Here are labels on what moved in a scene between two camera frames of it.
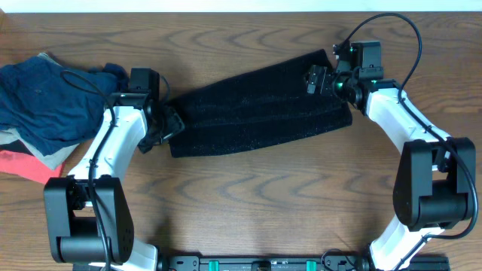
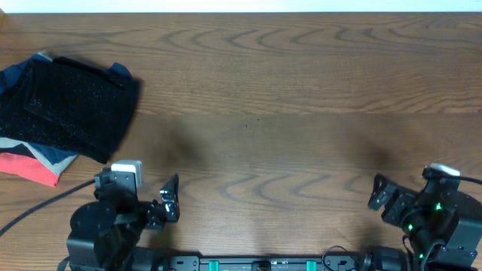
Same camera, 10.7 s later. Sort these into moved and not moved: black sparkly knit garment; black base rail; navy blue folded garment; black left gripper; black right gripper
Moved: black left gripper; black sparkly knit garment; black right gripper
Not moved: black base rail; navy blue folded garment
